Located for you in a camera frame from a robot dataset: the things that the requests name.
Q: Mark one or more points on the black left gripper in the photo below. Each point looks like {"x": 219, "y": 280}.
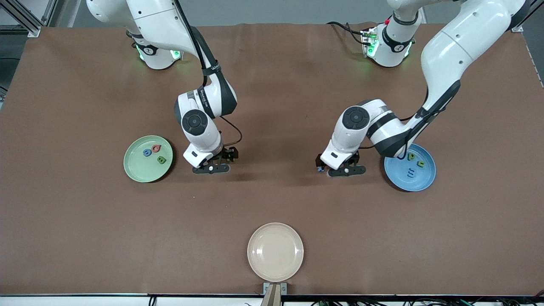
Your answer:
{"x": 319, "y": 161}

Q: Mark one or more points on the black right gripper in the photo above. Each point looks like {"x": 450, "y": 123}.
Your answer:
{"x": 230, "y": 154}

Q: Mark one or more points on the red foam letter Q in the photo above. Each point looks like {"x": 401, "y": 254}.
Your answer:
{"x": 156, "y": 148}

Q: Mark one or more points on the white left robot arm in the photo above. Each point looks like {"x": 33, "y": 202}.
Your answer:
{"x": 463, "y": 42}

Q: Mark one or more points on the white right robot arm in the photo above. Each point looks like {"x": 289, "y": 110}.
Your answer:
{"x": 157, "y": 21}

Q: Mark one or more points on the brown table mat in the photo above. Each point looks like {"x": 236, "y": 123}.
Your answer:
{"x": 272, "y": 106}

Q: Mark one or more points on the light green plate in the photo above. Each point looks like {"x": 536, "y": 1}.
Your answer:
{"x": 140, "y": 170}

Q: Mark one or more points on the beige plate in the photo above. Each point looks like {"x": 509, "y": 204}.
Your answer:
{"x": 275, "y": 252}

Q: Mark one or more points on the blue plate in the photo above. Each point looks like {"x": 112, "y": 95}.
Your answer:
{"x": 425, "y": 176}

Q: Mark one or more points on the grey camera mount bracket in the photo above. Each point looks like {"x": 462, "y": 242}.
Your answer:
{"x": 275, "y": 293}

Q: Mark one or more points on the aluminium frame post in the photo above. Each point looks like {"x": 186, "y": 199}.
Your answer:
{"x": 21, "y": 15}
{"x": 520, "y": 25}

